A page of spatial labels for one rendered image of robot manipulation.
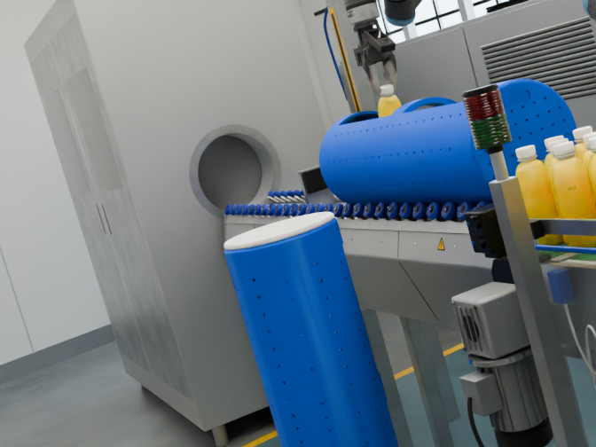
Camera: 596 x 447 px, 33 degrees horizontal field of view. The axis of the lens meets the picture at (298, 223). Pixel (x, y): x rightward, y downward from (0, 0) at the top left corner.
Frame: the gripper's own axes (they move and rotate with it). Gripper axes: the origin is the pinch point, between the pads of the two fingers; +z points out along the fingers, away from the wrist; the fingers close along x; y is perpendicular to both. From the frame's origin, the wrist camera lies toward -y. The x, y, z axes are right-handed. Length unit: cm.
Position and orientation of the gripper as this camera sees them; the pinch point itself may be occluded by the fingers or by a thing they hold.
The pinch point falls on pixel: (386, 90)
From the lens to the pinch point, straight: 292.5
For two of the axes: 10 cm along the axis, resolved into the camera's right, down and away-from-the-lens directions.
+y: -3.6, -0.2, 9.3
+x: -8.9, 2.9, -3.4
